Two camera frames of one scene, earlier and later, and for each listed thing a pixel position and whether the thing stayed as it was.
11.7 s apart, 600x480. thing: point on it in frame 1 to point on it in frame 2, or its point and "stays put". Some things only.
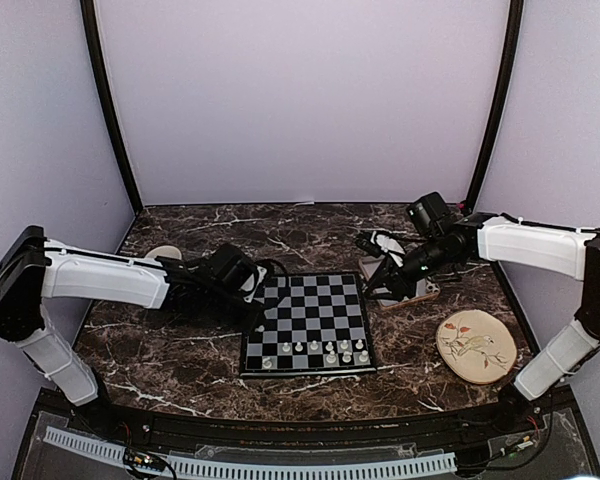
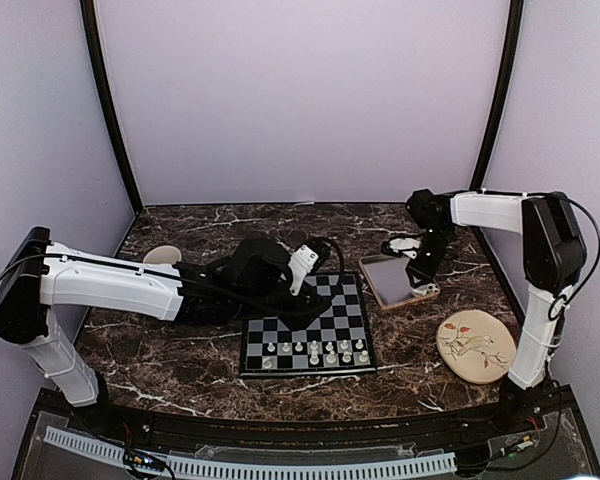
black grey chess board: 313,324 stays put
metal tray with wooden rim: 385,297 stays put
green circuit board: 143,459 stays put
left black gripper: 248,324 to 306,311
